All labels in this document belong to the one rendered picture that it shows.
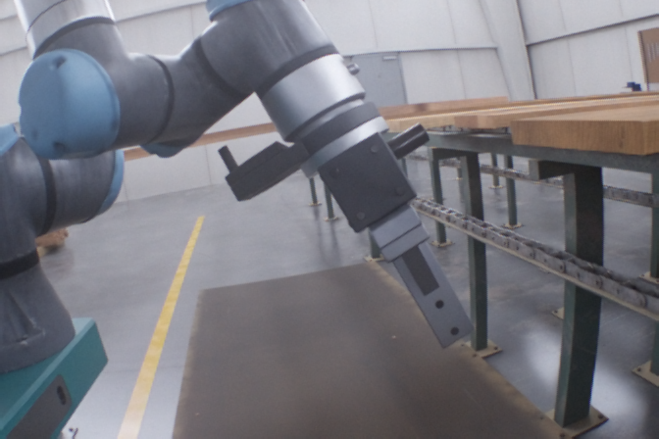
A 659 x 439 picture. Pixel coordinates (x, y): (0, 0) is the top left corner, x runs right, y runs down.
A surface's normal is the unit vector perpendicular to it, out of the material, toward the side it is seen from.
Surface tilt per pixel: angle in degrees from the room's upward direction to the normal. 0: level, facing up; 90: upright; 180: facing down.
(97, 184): 106
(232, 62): 111
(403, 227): 82
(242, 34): 94
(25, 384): 0
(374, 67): 90
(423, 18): 89
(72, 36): 75
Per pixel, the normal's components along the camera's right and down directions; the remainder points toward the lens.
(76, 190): 0.94, 0.17
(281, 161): -0.05, 0.02
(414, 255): 0.21, 0.45
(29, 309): 0.81, -0.37
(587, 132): -0.97, 0.17
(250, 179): -0.38, 0.22
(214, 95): 0.12, 0.71
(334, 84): 0.39, -0.24
